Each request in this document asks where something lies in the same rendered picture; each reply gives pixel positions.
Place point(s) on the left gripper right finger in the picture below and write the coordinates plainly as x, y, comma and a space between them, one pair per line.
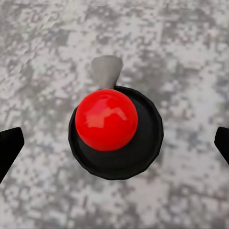
222, 142

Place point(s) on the pesticide atomizer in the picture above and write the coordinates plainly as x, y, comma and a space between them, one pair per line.
115, 132

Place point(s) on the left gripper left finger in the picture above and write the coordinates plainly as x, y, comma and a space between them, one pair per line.
11, 143

